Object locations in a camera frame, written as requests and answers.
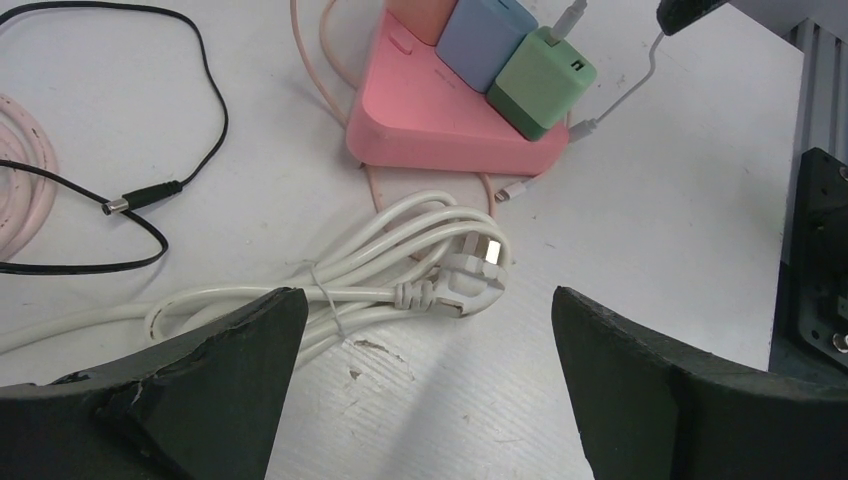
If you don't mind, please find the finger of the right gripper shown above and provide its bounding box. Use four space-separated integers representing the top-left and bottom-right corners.
656 0 728 36

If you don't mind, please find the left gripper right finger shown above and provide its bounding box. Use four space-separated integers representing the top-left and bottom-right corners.
551 287 847 479

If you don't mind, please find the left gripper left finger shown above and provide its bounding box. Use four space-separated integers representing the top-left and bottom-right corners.
1 288 308 479

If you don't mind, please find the green charger plug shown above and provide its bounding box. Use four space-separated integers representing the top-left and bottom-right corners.
486 26 597 141

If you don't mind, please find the blue charger plug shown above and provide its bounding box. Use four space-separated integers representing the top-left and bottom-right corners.
436 0 538 93

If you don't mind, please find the pink charger plug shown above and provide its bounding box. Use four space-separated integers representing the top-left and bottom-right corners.
385 0 457 46

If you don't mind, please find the pink triangular power strip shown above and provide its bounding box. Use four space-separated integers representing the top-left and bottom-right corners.
346 10 569 176

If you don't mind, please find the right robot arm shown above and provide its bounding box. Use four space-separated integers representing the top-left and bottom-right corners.
769 19 847 385

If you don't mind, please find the thin white charging cable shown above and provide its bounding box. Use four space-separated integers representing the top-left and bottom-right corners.
544 0 666 143

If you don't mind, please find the black thin cable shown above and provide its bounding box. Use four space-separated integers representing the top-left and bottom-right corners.
0 0 231 277

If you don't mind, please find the white coiled power cable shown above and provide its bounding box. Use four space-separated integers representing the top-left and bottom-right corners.
0 190 513 370

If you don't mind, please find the pink coiled cable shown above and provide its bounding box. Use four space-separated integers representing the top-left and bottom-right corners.
0 92 60 262

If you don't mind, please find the thin pink charging cable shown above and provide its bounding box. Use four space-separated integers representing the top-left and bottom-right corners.
290 0 551 220

